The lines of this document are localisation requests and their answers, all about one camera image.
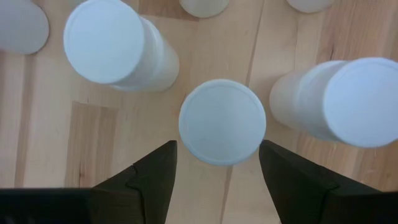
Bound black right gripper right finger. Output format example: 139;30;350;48
259;139;382;224

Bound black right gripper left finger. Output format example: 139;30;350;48
91;140;178;224

